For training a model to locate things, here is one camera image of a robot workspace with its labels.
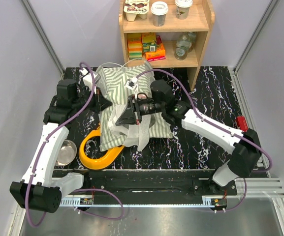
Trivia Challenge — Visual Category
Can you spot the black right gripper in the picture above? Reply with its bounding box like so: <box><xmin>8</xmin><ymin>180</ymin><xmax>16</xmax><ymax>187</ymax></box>
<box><xmin>116</xmin><ymin>95</ymin><xmax>164</xmax><ymax>127</ymax></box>

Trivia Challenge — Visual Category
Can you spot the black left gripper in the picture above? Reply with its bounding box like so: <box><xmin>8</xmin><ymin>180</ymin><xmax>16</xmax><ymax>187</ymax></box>
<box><xmin>72</xmin><ymin>85</ymin><xmax>112</xmax><ymax>113</ymax></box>

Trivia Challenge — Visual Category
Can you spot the green striped pet tent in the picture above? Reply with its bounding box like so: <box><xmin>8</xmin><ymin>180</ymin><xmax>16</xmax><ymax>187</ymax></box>
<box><xmin>96</xmin><ymin>62</ymin><xmax>173</xmax><ymax>151</ymax></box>

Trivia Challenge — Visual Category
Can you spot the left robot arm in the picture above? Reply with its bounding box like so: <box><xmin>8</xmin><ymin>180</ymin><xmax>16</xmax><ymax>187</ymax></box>
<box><xmin>9</xmin><ymin>79</ymin><xmax>112</xmax><ymax>213</ymax></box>

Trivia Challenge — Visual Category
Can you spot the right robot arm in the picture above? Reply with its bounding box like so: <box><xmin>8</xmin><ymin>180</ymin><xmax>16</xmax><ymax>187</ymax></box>
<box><xmin>115</xmin><ymin>80</ymin><xmax>262</xmax><ymax>195</ymax></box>

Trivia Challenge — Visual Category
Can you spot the yellow double bowl holder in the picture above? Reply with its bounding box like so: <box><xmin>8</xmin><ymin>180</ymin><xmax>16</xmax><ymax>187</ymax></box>
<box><xmin>78</xmin><ymin>123</ymin><xmax>125</xmax><ymax>171</ymax></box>

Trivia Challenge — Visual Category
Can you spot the yellow green sponge stack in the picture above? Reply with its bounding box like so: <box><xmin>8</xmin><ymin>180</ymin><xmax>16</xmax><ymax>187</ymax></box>
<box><xmin>127</xmin><ymin>33</ymin><xmax>143</xmax><ymax>59</ymax></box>

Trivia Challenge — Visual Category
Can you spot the orange snack box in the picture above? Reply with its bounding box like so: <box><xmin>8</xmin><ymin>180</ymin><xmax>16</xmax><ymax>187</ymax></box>
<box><xmin>145</xmin><ymin>43</ymin><xmax>166</xmax><ymax>61</ymax></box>

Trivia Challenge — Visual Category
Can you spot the red pink packet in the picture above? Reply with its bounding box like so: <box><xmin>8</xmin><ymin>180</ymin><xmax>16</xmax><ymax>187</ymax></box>
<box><xmin>156</xmin><ymin>35</ymin><xmax>162</xmax><ymax>51</ymax></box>

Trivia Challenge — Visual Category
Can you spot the wooden shelf unit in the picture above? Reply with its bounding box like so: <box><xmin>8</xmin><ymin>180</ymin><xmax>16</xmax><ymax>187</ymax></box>
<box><xmin>119</xmin><ymin>0</ymin><xmax>215</xmax><ymax>90</ymax></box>

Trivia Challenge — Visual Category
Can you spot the clear glass jar front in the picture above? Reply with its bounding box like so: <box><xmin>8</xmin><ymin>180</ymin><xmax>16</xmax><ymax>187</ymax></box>
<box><xmin>174</xmin><ymin>32</ymin><xmax>190</xmax><ymax>60</ymax></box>

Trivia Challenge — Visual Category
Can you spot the clear glass jar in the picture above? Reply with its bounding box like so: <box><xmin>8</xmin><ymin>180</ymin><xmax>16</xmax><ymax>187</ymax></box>
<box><xmin>174</xmin><ymin>32</ymin><xmax>190</xmax><ymax>60</ymax></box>
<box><xmin>188</xmin><ymin>32</ymin><xmax>197</xmax><ymax>53</ymax></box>

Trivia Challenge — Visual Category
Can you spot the chobani yogurt pack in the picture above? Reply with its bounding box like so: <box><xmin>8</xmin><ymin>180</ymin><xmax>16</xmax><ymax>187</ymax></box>
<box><xmin>124</xmin><ymin>0</ymin><xmax>150</xmax><ymax>22</ymax></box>

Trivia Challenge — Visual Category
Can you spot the clear glass jar back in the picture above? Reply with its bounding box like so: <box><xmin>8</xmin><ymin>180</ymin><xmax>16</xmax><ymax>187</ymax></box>
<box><xmin>188</xmin><ymin>32</ymin><xmax>197</xmax><ymax>53</ymax></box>

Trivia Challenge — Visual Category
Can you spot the paper coffee cup left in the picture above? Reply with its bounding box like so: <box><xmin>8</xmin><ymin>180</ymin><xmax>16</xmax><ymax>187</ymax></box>
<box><xmin>151</xmin><ymin>1</ymin><xmax>168</xmax><ymax>27</ymax></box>

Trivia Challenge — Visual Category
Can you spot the paper coffee cup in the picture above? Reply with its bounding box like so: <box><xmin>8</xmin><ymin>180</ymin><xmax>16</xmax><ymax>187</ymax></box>
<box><xmin>151</xmin><ymin>1</ymin><xmax>168</xmax><ymax>27</ymax></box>
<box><xmin>175</xmin><ymin>0</ymin><xmax>193</xmax><ymax>20</ymax></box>

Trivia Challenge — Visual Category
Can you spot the red snack box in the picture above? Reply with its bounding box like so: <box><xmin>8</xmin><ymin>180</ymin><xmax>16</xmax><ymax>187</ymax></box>
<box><xmin>236</xmin><ymin>116</ymin><xmax>249</xmax><ymax>132</ymax></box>

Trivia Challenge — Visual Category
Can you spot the paper coffee cup right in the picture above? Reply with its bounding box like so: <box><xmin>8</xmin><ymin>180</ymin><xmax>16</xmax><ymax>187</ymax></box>
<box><xmin>175</xmin><ymin>0</ymin><xmax>193</xmax><ymax>20</ymax></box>

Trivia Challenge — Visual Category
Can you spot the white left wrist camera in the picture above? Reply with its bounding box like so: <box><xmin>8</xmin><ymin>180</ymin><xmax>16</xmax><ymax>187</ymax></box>
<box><xmin>79</xmin><ymin>67</ymin><xmax>99</xmax><ymax>95</ymax></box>

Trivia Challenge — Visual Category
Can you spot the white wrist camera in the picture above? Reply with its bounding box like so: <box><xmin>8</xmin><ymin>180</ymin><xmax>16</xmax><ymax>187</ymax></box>
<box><xmin>125</xmin><ymin>77</ymin><xmax>138</xmax><ymax>91</ymax></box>
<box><xmin>79</xmin><ymin>67</ymin><xmax>99</xmax><ymax>95</ymax></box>

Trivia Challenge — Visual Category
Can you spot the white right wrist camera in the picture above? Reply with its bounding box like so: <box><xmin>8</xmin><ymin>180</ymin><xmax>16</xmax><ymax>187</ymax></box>
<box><xmin>125</xmin><ymin>77</ymin><xmax>138</xmax><ymax>91</ymax></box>

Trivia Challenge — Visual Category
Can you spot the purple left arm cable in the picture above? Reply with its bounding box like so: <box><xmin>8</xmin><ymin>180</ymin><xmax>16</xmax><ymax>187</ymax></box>
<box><xmin>25</xmin><ymin>61</ymin><xmax>126</xmax><ymax>227</ymax></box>

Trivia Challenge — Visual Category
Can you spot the aluminium frame post right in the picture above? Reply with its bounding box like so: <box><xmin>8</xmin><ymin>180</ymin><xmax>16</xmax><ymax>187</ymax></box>
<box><xmin>232</xmin><ymin>0</ymin><xmax>280</xmax><ymax>72</ymax></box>

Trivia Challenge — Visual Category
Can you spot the aluminium frame post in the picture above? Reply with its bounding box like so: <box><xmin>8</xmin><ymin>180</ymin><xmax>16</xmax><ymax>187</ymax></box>
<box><xmin>232</xmin><ymin>0</ymin><xmax>280</xmax><ymax>72</ymax></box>
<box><xmin>20</xmin><ymin>0</ymin><xmax>65</xmax><ymax>74</ymax></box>

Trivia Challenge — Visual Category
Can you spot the aluminium frame post left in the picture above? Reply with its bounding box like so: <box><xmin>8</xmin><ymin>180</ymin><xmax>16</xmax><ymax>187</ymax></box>
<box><xmin>20</xmin><ymin>0</ymin><xmax>65</xmax><ymax>74</ymax></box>

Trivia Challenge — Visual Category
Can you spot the white cable duct rail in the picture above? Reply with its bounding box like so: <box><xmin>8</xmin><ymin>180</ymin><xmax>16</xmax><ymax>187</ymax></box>
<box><xmin>60</xmin><ymin>193</ymin><xmax>227</xmax><ymax>208</ymax></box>

